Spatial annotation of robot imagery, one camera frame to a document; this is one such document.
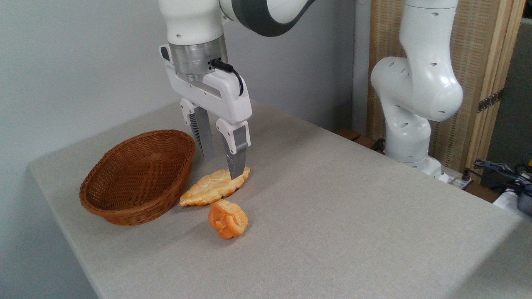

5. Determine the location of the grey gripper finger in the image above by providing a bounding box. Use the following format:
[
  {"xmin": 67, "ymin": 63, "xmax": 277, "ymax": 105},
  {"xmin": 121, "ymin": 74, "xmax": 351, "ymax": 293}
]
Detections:
[
  {"xmin": 180, "ymin": 99, "xmax": 217, "ymax": 162},
  {"xmin": 215, "ymin": 118, "xmax": 251, "ymax": 180}
]

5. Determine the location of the round knotted bread roll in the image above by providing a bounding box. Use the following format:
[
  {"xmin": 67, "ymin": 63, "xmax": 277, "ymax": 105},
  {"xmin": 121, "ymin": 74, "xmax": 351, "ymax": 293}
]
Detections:
[{"xmin": 208, "ymin": 199, "xmax": 249, "ymax": 240}]

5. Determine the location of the blue black cable bundle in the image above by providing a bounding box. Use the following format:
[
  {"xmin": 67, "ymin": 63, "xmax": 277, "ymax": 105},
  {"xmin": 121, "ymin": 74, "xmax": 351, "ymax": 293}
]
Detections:
[{"xmin": 473, "ymin": 159, "xmax": 532, "ymax": 196}]

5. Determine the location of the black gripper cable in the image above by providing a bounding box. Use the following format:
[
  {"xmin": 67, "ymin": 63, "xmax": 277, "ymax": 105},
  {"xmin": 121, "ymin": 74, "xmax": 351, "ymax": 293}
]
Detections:
[{"xmin": 211, "ymin": 59, "xmax": 244, "ymax": 97}]

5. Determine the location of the brown wicker basket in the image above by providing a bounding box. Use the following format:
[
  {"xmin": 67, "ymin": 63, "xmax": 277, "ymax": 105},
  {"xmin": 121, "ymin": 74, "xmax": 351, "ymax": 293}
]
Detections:
[{"xmin": 79, "ymin": 130, "xmax": 196, "ymax": 226}]

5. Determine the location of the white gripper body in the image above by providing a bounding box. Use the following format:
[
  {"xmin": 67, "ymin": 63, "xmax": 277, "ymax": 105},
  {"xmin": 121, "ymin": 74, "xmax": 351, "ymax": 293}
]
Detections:
[{"xmin": 160, "ymin": 45, "xmax": 252, "ymax": 125}]

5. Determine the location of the flat braided bread loaf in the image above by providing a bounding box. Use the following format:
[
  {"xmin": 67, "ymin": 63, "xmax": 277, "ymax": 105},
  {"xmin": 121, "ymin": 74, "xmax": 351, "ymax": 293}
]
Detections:
[{"xmin": 179, "ymin": 167, "xmax": 251, "ymax": 207}]

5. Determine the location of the brown wooden bench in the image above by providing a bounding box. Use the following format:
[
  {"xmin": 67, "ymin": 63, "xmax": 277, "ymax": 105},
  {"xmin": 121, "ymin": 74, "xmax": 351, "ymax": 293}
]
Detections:
[{"xmin": 335, "ymin": 128, "xmax": 387, "ymax": 153}]

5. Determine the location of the white power strip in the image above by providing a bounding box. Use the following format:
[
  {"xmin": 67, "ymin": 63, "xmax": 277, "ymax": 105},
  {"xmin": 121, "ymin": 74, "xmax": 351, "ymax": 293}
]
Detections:
[{"xmin": 441, "ymin": 171, "xmax": 474, "ymax": 190}]

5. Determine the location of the grey device box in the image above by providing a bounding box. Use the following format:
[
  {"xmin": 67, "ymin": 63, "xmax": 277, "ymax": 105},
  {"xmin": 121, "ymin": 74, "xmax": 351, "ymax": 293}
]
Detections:
[{"xmin": 517, "ymin": 193, "xmax": 532, "ymax": 216}]

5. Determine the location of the metal screen hinge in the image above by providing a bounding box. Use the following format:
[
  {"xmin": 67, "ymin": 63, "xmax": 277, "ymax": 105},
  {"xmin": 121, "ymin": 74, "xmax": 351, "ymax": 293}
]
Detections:
[{"xmin": 477, "ymin": 89, "xmax": 504, "ymax": 113}]

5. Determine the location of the wooden woven folding screen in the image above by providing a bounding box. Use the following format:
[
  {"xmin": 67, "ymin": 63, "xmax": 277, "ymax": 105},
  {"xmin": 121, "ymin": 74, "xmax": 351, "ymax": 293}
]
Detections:
[{"xmin": 367, "ymin": 0, "xmax": 526, "ymax": 183}]

